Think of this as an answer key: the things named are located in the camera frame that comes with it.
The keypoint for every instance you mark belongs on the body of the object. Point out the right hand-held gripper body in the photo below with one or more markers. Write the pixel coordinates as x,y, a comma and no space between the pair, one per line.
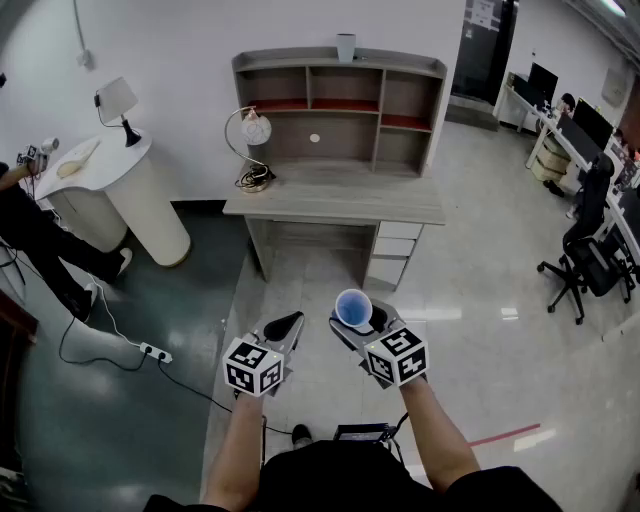
397,357

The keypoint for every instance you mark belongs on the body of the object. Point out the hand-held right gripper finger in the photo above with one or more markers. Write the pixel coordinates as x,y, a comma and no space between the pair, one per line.
389,320
352,340

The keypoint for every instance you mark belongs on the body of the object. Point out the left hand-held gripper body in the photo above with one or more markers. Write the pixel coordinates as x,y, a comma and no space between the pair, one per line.
252,367

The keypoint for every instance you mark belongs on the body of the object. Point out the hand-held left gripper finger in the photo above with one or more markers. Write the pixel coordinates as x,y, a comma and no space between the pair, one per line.
294,342
280,325

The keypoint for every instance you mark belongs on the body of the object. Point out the blue plastic cup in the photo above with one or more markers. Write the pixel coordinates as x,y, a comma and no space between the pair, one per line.
352,307

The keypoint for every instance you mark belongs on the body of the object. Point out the person's left forearm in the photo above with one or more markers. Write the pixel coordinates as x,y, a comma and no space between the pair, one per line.
235,450

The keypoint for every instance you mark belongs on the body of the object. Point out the person's right forearm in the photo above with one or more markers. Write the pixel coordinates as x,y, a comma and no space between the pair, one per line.
435,440

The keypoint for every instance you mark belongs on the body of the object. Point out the white cabinet drawer front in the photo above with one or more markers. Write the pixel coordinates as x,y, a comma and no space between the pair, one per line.
390,272
400,231
395,247

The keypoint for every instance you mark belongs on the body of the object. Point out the grey wooden desk with hutch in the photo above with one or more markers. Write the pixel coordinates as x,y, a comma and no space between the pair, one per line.
350,200

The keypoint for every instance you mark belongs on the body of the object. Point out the gold arc globe lamp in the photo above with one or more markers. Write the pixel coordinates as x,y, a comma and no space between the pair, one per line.
256,129

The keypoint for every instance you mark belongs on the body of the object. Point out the long white office desk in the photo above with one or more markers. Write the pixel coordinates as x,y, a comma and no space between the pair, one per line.
537,142

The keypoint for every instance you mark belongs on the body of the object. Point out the black computer monitor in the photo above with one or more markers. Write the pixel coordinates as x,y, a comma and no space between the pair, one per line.
592,122
544,82

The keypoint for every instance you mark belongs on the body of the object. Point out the person's black shoe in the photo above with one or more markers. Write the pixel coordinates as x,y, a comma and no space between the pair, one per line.
301,435

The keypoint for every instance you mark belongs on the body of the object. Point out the black waist device box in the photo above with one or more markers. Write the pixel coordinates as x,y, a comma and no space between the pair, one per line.
360,432

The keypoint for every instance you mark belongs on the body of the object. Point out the white power strip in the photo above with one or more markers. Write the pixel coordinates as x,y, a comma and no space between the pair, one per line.
156,352

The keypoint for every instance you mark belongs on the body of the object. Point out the red floor tape strip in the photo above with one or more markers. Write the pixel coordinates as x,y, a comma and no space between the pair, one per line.
505,435

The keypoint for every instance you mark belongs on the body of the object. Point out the person's black shirt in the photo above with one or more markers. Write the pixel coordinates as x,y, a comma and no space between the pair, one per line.
340,480

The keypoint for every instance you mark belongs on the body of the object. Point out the black office chair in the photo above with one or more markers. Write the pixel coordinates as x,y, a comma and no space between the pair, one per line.
592,250

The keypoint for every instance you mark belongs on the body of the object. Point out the cream storage crate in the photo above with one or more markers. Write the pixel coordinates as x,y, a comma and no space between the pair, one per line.
550,160

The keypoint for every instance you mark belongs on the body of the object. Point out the pale blue tall vase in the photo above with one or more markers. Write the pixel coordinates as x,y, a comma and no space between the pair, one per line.
346,47

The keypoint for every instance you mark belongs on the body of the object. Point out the white shade table lamp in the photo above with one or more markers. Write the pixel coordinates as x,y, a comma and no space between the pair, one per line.
117,97

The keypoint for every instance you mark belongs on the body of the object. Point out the black door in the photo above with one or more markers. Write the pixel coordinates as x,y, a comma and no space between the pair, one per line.
480,50

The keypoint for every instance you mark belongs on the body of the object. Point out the white round pedestal table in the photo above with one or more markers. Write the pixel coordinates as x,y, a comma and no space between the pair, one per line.
145,210

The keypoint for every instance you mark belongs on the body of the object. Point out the grey wall outlet with conduit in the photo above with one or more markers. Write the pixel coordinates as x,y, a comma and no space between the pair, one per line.
86,57

